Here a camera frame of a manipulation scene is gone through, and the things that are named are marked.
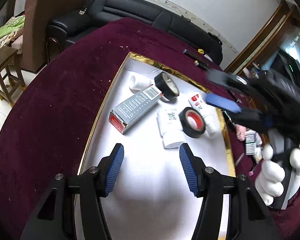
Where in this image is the green patterned blanket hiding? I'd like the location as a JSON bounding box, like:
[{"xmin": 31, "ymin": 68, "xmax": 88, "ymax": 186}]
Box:
[{"xmin": 0, "ymin": 15, "xmax": 25, "ymax": 49}]

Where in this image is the grey silver carton box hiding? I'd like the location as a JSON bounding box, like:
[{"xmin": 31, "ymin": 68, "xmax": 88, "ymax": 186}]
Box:
[{"xmin": 109, "ymin": 85, "xmax": 163, "ymax": 134}]

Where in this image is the brown armchair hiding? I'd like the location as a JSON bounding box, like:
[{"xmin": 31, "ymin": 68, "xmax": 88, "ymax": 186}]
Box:
[{"xmin": 18, "ymin": 0, "xmax": 86, "ymax": 73}]

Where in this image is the right white gloved hand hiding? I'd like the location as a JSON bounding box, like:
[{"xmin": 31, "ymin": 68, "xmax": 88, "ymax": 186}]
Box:
[{"xmin": 255, "ymin": 144, "xmax": 300, "ymax": 206}]

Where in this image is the black marker pen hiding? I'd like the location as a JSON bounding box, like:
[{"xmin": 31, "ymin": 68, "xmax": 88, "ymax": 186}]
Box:
[{"xmin": 183, "ymin": 49, "xmax": 200, "ymax": 61}]

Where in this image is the black marker yellow end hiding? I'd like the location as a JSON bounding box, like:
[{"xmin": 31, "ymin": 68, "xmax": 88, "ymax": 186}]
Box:
[{"xmin": 194, "ymin": 61, "xmax": 210, "ymax": 71}]

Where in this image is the white tube red label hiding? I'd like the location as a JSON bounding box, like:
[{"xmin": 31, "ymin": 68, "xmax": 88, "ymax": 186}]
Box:
[{"xmin": 188, "ymin": 93, "xmax": 221, "ymax": 138}]

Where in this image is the white plastic bottle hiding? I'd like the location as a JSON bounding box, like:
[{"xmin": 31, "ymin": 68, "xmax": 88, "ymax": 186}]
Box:
[{"xmin": 157, "ymin": 109, "xmax": 185, "ymax": 149}]

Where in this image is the black tape roll white core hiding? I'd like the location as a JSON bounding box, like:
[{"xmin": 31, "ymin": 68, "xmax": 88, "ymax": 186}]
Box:
[{"xmin": 154, "ymin": 72, "xmax": 179, "ymax": 101}]

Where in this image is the gold rimmed white tray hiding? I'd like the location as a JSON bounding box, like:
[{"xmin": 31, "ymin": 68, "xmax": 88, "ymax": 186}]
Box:
[{"xmin": 73, "ymin": 51, "xmax": 237, "ymax": 240}]

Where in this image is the wooden stool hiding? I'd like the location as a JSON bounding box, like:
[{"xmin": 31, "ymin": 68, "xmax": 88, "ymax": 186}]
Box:
[{"xmin": 0, "ymin": 46, "xmax": 27, "ymax": 107}]

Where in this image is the wooden cabinet with mirror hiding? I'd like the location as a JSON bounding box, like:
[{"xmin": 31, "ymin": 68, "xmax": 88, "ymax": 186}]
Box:
[{"xmin": 225, "ymin": 0, "xmax": 300, "ymax": 86}]

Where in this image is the black tape roll red core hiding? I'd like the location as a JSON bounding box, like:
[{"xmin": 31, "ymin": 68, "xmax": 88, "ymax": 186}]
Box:
[{"xmin": 179, "ymin": 107, "xmax": 206, "ymax": 138}]

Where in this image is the pink plush toy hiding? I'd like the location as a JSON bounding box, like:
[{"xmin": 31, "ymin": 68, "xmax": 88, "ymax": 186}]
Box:
[{"xmin": 235, "ymin": 124, "xmax": 247, "ymax": 141}]

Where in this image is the white blue medicine box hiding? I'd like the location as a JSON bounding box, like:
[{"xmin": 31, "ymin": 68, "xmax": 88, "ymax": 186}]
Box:
[{"xmin": 245, "ymin": 130, "xmax": 257, "ymax": 155}]

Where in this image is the black leather sofa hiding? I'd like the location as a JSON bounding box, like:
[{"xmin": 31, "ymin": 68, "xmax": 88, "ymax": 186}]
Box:
[{"xmin": 45, "ymin": 0, "xmax": 223, "ymax": 64}]

